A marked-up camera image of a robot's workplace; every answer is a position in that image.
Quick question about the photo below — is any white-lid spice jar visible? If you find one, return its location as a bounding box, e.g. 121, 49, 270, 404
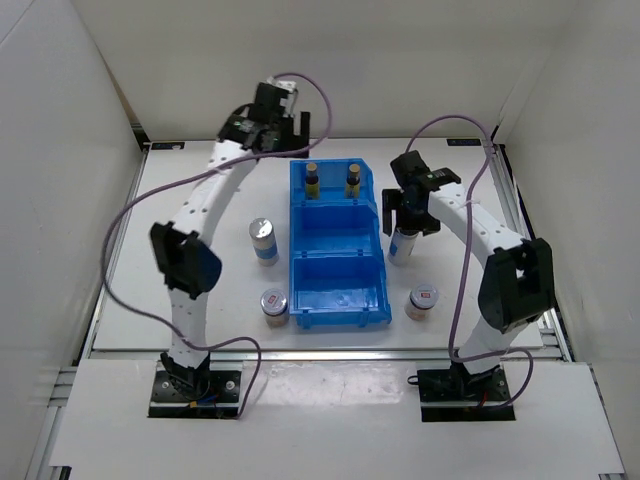
260, 288, 289, 328
404, 283, 439, 321

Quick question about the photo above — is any blue three-compartment plastic bin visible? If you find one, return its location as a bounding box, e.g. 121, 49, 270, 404
289, 158, 392, 329

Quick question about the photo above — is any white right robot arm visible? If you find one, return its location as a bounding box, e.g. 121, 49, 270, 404
382, 150, 555, 400

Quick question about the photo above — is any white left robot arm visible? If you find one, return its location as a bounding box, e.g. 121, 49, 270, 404
150, 79, 310, 400

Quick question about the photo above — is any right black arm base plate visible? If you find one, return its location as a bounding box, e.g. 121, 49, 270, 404
407, 362, 516, 423

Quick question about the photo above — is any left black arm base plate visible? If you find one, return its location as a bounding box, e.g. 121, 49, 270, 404
147, 362, 242, 420

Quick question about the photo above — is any right white-lid spice jar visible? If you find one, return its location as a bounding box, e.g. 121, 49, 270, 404
404, 283, 439, 321

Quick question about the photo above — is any left white-lid spice jar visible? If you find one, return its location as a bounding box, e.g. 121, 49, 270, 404
260, 288, 289, 328

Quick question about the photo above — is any blue-label silver-lid shaker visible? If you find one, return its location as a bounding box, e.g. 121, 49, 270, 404
387, 227, 419, 266
249, 217, 279, 266

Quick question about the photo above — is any yellow-label small brown bottle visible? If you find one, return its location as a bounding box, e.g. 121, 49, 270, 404
344, 163, 361, 199
305, 162, 320, 200

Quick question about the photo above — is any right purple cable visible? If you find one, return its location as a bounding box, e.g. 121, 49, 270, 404
403, 114, 534, 412

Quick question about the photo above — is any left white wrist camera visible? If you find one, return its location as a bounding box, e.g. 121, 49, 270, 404
267, 76, 299, 111

